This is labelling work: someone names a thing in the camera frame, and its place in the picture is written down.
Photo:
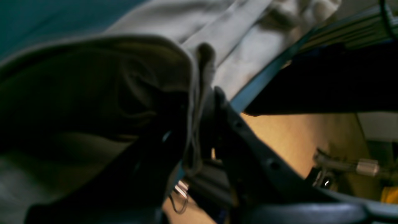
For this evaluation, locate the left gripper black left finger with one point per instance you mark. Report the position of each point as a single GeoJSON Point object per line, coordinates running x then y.
{"type": "Point", "coordinates": [133, 187]}

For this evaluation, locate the blue table cloth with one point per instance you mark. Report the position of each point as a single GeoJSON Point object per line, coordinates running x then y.
{"type": "Point", "coordinates": [251, 37]}

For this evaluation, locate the beige T-shirt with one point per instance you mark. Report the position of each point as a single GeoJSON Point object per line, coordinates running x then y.
{"type": "Point", "coordinates": [69, 107]}

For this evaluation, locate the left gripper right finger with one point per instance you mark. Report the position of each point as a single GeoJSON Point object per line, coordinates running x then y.
{"type": "Point", "coordinates": [266, 190]}

